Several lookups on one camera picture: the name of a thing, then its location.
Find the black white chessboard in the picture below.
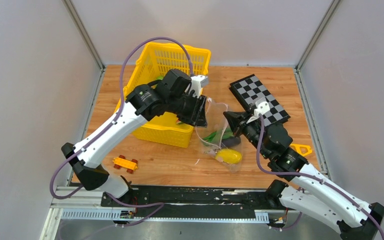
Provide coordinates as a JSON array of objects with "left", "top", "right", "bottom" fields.
[{"left": 229, "top": 74, "right": 291, "bottom": 127}]

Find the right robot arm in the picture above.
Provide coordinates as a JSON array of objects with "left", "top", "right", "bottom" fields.
[{"left": 223, "top": 111, "right": 384, "bottom": 240}]

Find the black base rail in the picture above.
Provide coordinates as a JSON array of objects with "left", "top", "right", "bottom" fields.
[{"left": 51, "top": 183, "right": 300, "bottom": 223}]

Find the orange plastic handle piece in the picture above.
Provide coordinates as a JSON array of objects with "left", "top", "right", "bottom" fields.
[{"left": 290, "top": 143, "right": 313, "bottom": 157}]

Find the purple eggplant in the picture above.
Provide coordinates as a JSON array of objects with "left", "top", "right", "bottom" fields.
[{"left": 220, "top": 136, "right": 241, "bottom": 148}]

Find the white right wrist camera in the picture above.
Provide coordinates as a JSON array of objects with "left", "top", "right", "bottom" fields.
[{"left": 246, "top": 98, "right": 270, "bottom": 124}]

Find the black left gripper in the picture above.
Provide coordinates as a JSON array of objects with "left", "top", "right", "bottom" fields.
[{"left": 167, "top": 90, "right": 209, "bottom": 128}]

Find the clear zip top bag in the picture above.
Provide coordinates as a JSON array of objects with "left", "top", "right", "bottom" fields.
[{"left": 195, "top": 97, "right": 243, "bottom": 173}]

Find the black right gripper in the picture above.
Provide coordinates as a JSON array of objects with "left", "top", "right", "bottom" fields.
[{"left": 223, "top": 109, "right": 270, "bottom": 159}]

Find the yellow plastic basket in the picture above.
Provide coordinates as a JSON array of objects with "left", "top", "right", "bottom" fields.
[{"left": 123, "top": 42, "right": 211, "bottom": 148}]

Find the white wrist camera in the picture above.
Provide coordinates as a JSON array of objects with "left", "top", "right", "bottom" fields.
[
  {"left": 190, "top": 75, "right": 210, "bottom": 98},
  {"left": 246, "top": 98, "right": 270, "bottom": 124}
]

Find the green bean pod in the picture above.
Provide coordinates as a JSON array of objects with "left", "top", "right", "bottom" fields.
[{"left": 203, "top": 128, "right": 234, "bottom": 143}]

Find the yellow toy car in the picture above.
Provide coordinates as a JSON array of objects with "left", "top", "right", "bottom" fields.
[{"left": 112, "top": 155, "right": 138, "bottom": 174}]

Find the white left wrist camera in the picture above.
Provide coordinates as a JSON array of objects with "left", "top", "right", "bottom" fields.
[{"left": 190, "top": 75, "right": 210, "bottom": 98}]

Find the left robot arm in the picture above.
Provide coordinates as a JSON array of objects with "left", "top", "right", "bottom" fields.
[{"left": 61, "top": 69, "right": 209, "bottom": 207}]

